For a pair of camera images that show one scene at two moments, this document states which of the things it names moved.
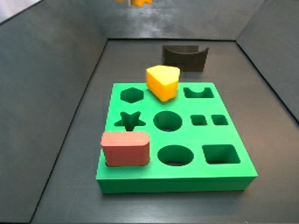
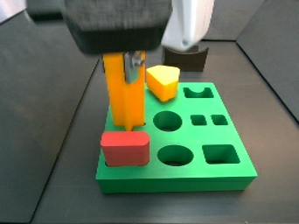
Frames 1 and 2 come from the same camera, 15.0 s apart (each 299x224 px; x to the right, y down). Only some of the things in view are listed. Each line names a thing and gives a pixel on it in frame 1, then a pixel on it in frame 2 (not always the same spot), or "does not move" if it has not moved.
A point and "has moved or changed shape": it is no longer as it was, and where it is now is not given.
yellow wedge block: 163,79 does not move
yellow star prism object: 142,3 has moved or changed shape
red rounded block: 126,148 does not move
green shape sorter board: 198,152 does not move
